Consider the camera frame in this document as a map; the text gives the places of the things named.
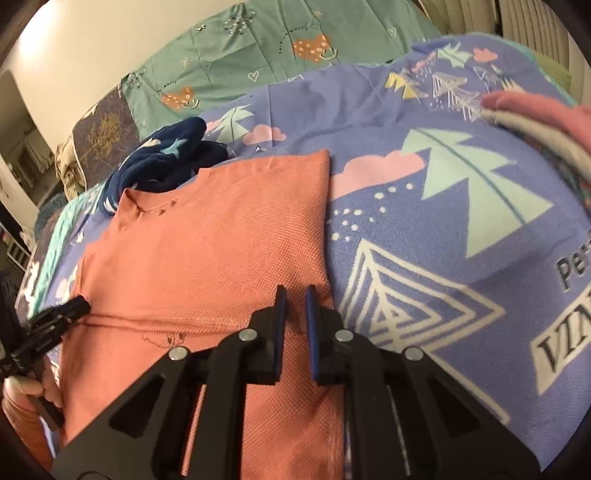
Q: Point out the purple printed blanket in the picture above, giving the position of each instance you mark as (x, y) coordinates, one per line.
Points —
(415, 221)

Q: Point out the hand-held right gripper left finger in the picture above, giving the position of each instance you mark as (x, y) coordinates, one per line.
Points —
(280, 323)

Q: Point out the green patterned pillow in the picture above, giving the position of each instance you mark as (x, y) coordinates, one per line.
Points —
(258, 50)

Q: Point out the white vertical window blinds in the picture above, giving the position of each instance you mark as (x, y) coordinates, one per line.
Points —
(531, 23)

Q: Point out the dark pillow with gold print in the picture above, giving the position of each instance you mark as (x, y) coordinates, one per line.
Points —
(104, 134)

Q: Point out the person's left hand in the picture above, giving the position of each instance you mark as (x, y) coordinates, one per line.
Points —
(23, 386)

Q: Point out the orange shirt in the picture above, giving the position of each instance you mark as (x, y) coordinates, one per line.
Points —
(207, 240)

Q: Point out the beige striped pillow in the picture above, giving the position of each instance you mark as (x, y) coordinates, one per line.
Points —
(69, 170)

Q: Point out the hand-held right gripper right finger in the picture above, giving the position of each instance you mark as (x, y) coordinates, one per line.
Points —
(312, 332)

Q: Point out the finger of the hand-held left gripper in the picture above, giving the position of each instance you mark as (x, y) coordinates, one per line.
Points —
(54, 330)
(69, 305)

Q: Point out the person's left forearm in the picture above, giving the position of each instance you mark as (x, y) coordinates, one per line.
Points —
(21, 429)

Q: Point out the teal knitted blanket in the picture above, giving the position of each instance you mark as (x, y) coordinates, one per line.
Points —
(55, 240)

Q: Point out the folded pink garment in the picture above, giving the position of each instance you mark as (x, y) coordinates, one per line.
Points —
(545, 110)

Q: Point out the navy star print garment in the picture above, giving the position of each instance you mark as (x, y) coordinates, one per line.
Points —
(161, 152)

